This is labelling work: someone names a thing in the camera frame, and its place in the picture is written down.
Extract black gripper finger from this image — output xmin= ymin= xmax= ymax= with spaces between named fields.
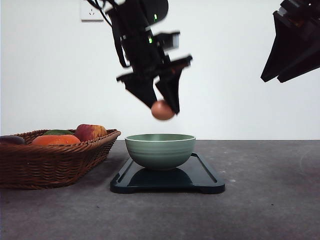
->
xmin=260 ymin=11 xmax=304 ymax=82
xmin=116 ymin=73 xmax=157 ymax=108
xmin=277 ymin=18 xmax=320 ymax=84
xmin=156 ymin=67 xmax=186 ymax=115

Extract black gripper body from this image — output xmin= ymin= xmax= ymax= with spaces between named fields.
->
xmin=273 ymin=0 xmax=320 ymax=28
xmin=116 ymin=28 xmax=193 ymax=83

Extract brown egg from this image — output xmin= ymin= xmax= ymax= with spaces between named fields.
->
xmin=151 ymin=100 xmax=175 ymax=121

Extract green ceramic bowl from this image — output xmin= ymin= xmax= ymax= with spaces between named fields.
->
xmin=125 ymin=133 xmax=196 ymax=169

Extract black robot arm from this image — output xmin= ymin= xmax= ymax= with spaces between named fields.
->
xmin=107 ymin=0 xmax=193 ymax=114

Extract brown wicker basket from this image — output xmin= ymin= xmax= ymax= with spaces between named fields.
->
xmin=0 ymin=129 xmax=121 ymax=190

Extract red yellow apple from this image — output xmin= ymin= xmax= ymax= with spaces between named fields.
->
xmin=75 ymin=124 xmax=107 ymax=141

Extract black rectangular tray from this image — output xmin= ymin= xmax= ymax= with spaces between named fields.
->
xmin=110 ymin=152 xmax=225 ymax=194

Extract green fruit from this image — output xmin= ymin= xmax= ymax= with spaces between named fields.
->
xmin=43 ymin=129 xmax=74 ymax=136

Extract orange tangerine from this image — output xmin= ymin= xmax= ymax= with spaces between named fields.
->
xmin=32 ymin=134 xmax=81 ymax=146

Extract dark purple fruit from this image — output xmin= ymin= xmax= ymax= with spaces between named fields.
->
xmin=0 ymin=135 xmax=25 ymax=145

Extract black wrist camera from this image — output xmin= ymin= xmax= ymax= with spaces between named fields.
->
xmin=153 ymin=32 xmax=181 ymax=49

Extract white wall socket left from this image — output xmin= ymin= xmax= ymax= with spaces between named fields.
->
xmin=80 ymin=0 xmax=104 ymax=24

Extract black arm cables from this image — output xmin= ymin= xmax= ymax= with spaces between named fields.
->
xmin=86 ymin=0 xmax=130 ymax=67

